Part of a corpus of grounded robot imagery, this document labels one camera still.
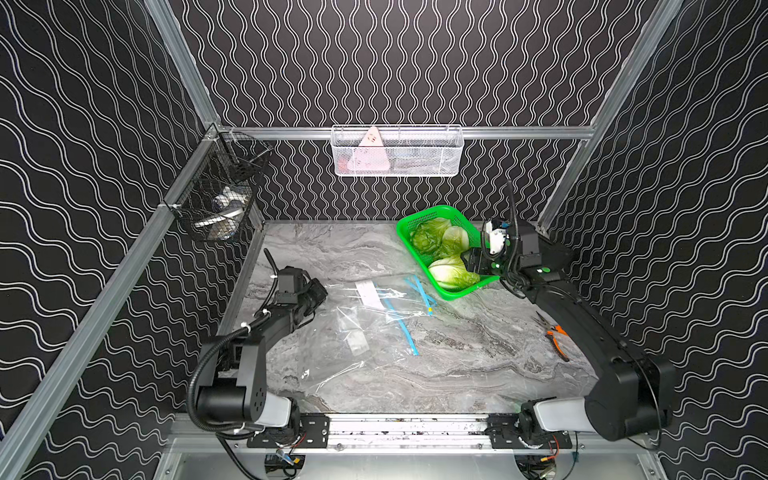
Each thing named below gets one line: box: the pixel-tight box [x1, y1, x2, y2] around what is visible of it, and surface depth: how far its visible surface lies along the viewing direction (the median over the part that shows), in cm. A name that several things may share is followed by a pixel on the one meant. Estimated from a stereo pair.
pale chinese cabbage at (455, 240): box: [442, 226, 469, 257], surface depth 105 cm
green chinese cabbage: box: [410, 217, 451, 263], surface depth 108 cm
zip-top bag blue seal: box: [305, 275, 436, 391], surface depth 92 cm
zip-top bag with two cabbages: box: [325, 275, 437, 355], surface depth 93 cm
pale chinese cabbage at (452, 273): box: [428, 255, 480, 289], surface depth 97 cm
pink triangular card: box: [347, 126, 390, 171], surface depth 92 cm
